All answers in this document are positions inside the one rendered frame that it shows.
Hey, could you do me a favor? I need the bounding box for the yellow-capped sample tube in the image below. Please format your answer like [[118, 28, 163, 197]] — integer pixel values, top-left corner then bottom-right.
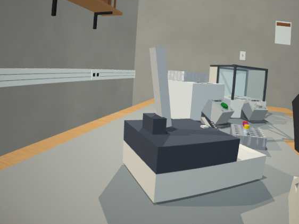
[[244, 125, 250, 135]]

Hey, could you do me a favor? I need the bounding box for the grey bench mat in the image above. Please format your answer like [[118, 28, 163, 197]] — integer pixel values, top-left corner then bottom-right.
[[0, 102, 299, 224]]

